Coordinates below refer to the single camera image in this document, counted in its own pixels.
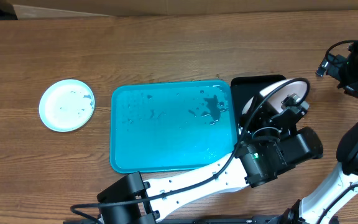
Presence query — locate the white plate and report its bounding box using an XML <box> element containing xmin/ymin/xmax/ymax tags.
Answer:
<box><xmin>241</xmin><ymin>79</ymin><xmax>308</xmax><ymax>114</ymax></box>

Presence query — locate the light blue plate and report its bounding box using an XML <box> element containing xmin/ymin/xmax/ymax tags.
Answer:
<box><xmin>39</xmin><ymin>79</ymin><xmax>96</xmax><ymax>133</ymax></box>

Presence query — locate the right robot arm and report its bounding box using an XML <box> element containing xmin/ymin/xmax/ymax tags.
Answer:
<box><xmin>270</xmin><ymin>40</ymin><xmax>358</xmax><ymax>223</ymax></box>

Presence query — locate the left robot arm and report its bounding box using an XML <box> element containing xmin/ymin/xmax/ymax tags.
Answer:
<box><xmin>97</xmin><ymin>98</ymin><xmax>323</xmax><ymax>223</ymax></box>

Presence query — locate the black plastic tray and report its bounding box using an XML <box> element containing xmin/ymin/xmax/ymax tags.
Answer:
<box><xmin>231</xmin><ymin>75</ymin><xmax>286</xmax><ymax>127</ymax></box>

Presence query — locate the teal plastic tray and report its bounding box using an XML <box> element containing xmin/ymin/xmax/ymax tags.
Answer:
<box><xmin>109</xmin><ymin>80</ymin><xmax>237</xmax><ymax>174</ymax></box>

